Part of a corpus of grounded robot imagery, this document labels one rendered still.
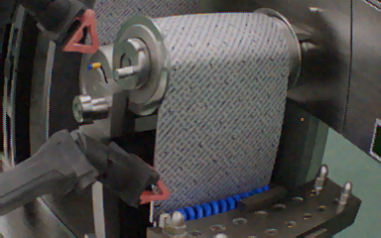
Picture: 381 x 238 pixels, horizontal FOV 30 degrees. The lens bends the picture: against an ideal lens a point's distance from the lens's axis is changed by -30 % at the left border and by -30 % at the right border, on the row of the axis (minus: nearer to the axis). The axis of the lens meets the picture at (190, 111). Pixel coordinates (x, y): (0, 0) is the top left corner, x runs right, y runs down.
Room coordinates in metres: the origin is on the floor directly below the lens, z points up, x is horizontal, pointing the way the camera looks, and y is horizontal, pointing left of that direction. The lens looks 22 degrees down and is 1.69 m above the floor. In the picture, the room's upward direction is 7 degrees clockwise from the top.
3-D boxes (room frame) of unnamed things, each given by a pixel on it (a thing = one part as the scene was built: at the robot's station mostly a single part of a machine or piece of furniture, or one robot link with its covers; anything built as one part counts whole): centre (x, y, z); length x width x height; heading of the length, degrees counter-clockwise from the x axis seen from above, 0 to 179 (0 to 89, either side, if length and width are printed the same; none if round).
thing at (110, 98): (1.23, 0.13, 1.05); 0.06 x 0.05 x 0.31; 129
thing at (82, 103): (1.21, 0.16, 1.18); 0.04 x 0.02 x 0.04; 39
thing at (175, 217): (1.12, 0.00, 1.05); 0.04 x 0.04 x 0.04
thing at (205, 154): (1.26, -0.05, 1.10); 0.23 x 0.01 x 0.18; 129
